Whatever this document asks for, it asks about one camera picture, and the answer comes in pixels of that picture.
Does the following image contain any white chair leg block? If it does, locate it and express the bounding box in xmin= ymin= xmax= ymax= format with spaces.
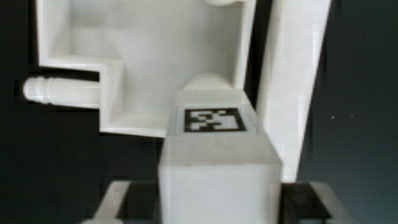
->
xmin=158 ymin=73 xmax=282 ymax=224

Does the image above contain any white boundary fence frame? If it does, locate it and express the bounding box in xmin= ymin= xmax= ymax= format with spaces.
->
xmin=256 ymin=0 xmax=332 ymax=182

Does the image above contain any white chair seat part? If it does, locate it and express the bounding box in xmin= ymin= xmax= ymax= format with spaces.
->
xmin=23 ymin=0 xmax=256 ymax=137

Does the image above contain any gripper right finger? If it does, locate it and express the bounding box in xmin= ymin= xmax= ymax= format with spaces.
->
xmin=279 ymin=182 xmax=353 ymax=224

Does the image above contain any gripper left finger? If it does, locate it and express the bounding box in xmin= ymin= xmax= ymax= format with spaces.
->
xmin=78 ymin=181 xmax=160 ymax=224

